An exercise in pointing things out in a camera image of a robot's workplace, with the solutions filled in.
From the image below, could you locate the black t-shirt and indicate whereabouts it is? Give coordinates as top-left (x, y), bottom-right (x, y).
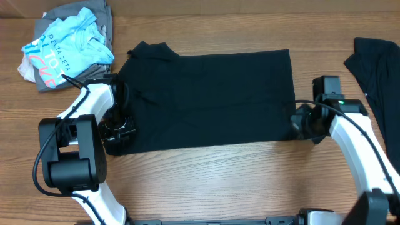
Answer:
top-left (106, 42), bottom-right (296, 156)

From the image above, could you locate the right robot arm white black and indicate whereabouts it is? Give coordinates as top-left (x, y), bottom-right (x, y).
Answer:
top-left (291, 99), bottom-right (399, 224)

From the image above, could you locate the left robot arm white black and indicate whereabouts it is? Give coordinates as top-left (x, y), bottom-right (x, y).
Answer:
top-left (32, 74), bottom-right (136, 225)

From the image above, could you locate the light blue printed t-shirt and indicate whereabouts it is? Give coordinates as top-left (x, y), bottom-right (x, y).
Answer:
top-left (22, 7), bottom-right (114, 89)

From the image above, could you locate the white folded garment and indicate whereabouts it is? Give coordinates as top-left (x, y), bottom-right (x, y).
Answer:
top-left (17, 12), bottom-right (48, 83)

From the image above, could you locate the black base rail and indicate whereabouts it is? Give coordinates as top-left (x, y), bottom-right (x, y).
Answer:
top-left (74, 215), bottom-right (354, 225)

